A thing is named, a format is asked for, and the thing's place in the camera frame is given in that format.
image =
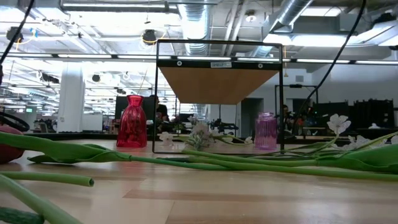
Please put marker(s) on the dark red artificial tulip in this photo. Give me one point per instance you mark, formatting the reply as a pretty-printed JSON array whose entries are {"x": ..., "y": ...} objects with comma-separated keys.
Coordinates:
[{"x": 62, "y": 149}]

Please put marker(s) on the pink artificial tulip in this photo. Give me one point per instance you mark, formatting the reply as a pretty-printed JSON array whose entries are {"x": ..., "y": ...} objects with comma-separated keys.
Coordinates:
[{"x": 46, "y": 178}]

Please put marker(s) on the person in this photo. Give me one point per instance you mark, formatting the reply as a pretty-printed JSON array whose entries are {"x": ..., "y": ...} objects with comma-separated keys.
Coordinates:
[
  {"x": 161, "y": 113},
  {"x": 286, "y": 119}
]

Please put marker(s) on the black computer monitor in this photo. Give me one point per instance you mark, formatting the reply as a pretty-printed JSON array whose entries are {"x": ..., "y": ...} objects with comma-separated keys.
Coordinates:
[{"x": 150, "y": 109}]

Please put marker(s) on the red glass vase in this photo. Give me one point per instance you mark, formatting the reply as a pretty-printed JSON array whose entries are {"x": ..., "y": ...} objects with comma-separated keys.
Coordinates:
[{"x": 132, "y": 124}]

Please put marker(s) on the purple ribbed glass vase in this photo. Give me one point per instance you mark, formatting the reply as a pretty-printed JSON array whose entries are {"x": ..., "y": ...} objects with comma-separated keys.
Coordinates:
[{"x": 265, "y": 132}]

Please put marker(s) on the black round ceiling device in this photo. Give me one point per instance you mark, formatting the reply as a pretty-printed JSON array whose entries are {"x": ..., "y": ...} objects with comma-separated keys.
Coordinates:
[
  {"x": 14, "y": 34},
  {"x": 150, "y": 36}
]

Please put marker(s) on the white pillar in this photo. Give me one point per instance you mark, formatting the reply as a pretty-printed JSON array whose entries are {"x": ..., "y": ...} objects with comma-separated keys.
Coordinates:
[{"x": 71, "y": 99}]

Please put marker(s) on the black cabinet row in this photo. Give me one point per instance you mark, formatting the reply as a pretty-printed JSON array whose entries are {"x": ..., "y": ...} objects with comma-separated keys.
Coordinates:
[{"x": 373, "y": 113}]

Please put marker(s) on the wooden shelf black metal frame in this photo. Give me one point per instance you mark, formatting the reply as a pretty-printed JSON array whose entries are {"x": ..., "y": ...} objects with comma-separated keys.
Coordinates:
[{"x": 217, "y": 84}]

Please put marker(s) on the black frame stand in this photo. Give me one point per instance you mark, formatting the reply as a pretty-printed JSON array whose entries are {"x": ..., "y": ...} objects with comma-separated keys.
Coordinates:
[{"x": 295, "y": 86}]

